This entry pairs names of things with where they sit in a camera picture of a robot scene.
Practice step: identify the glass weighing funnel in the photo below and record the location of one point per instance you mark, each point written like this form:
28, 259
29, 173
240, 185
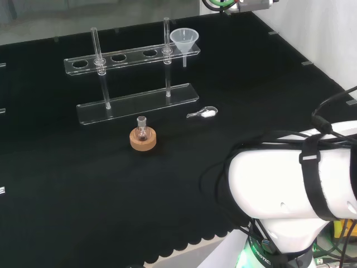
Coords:
207, 112

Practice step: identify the small round-bottom glass flask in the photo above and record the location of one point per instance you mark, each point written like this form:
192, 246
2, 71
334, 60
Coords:
142, 133

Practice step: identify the black bench cloth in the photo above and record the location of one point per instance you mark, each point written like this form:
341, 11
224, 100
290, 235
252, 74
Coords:
111, 195

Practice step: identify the yellow stop button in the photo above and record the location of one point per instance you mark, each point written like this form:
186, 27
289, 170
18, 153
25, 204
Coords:
340, 229

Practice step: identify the clear acrylic funnel stand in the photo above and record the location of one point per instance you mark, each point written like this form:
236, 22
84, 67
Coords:
134, 103

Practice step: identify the translucent plastic funnel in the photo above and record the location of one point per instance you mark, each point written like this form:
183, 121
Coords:
184, 39

